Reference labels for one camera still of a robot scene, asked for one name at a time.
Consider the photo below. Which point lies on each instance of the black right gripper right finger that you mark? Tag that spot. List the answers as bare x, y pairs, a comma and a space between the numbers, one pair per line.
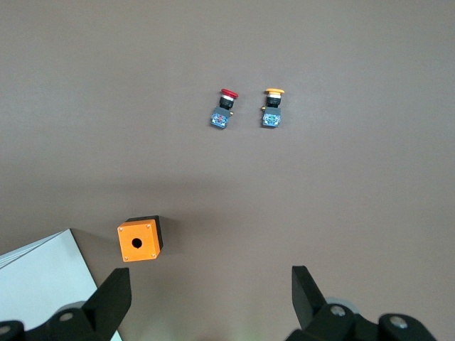
309, 302

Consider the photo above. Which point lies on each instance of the white drawer cabinet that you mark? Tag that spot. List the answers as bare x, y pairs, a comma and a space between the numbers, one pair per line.
42, 277

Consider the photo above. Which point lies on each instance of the yellow mushroom push button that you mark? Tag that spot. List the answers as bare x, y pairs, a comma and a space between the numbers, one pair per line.
272, 119

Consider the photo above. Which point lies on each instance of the red mushroom push button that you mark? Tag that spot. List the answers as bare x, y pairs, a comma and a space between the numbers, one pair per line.
220, 117

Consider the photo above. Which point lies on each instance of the orange button enclosure box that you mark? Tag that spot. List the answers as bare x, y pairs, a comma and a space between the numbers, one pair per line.
145, 232

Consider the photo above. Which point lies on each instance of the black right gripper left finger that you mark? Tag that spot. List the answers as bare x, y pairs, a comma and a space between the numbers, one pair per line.
106, 302

